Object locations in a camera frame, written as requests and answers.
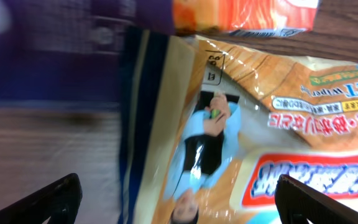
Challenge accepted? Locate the yellow snack bag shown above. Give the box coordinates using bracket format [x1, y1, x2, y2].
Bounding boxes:
[119, 27, 358, 223]

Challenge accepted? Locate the purple red pad package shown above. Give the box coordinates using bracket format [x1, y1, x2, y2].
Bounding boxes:
[0, 0, 174, 110]

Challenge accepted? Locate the small orange snack packet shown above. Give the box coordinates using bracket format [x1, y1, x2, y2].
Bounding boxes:
[173, 0, 319, 37]

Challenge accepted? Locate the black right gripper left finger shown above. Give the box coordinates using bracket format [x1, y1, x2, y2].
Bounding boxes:
[0, 173, 83, 224]

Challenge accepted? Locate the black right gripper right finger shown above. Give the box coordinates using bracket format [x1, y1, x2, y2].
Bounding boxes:
[274, 174, 358, 224]

